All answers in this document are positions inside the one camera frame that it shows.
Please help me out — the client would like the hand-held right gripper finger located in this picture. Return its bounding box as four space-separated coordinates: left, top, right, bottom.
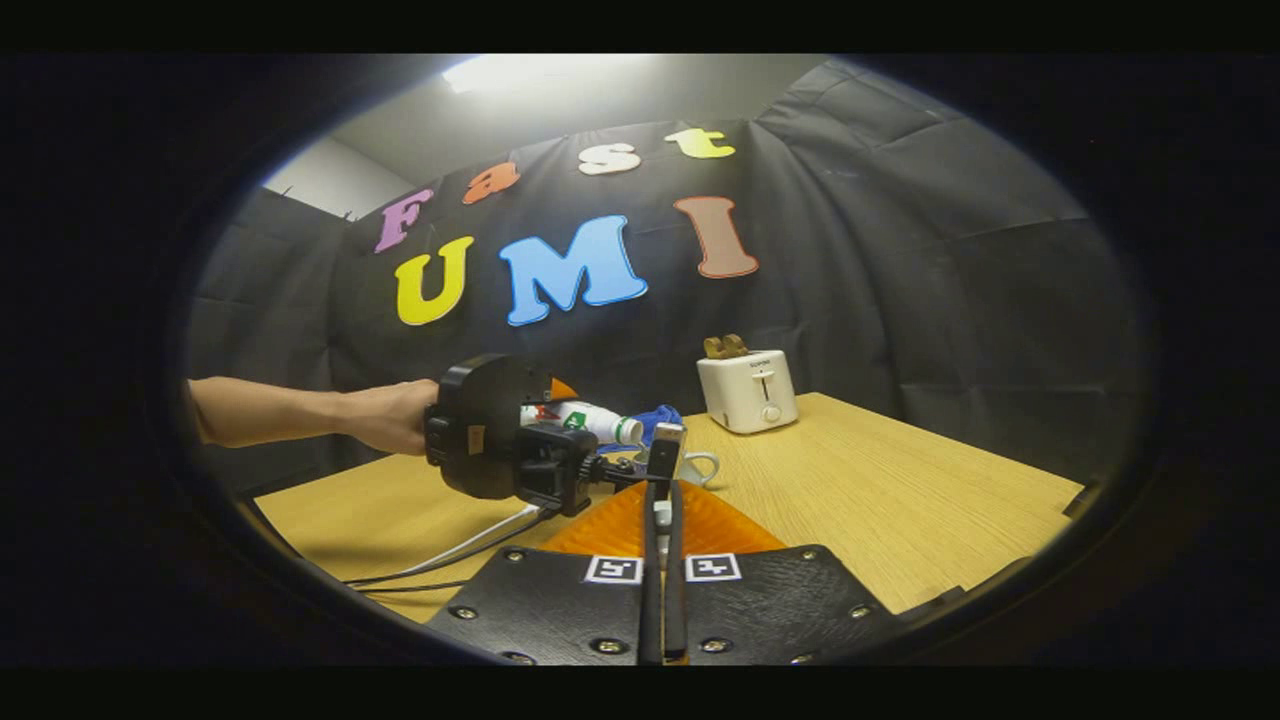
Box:
662 480 901 667
425 480 663 667

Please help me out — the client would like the black backdrop cloth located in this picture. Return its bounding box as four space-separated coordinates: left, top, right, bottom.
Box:
190 60 1141 496

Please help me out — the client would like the white toaster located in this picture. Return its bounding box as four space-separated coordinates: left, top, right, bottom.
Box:
696 349 800 435

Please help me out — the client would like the black cable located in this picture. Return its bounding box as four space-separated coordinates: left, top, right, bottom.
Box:
345 510 559 593

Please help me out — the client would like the white plastic water bottle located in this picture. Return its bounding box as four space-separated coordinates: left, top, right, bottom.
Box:
520 400 645 447

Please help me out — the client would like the blue towel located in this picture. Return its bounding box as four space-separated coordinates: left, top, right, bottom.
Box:
598 404 684 456

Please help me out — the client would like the white cable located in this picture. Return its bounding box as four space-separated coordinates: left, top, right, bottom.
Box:
345 505 543 583

